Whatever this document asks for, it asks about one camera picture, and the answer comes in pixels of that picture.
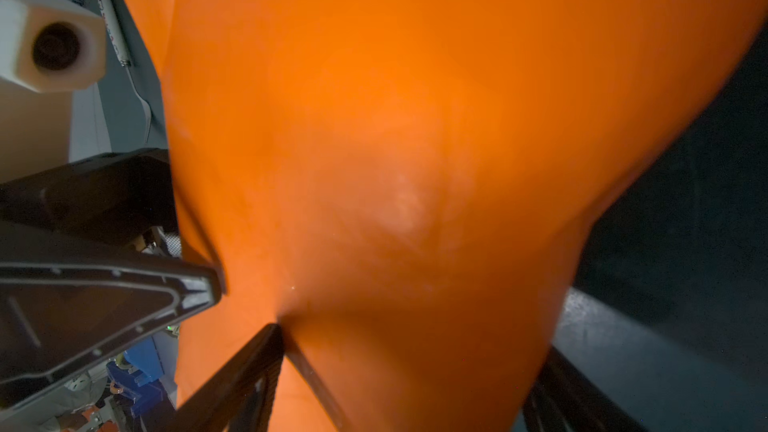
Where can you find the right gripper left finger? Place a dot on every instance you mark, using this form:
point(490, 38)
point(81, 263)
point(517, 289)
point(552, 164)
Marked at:
point(240, 396)

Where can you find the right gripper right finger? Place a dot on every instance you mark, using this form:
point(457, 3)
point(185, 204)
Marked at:
point(564, 399)

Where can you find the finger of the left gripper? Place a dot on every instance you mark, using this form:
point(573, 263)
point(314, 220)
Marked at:
point(110, 198)
point(69, 303)

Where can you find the green table mat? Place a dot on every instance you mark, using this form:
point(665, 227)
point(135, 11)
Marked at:
point(690, 222)

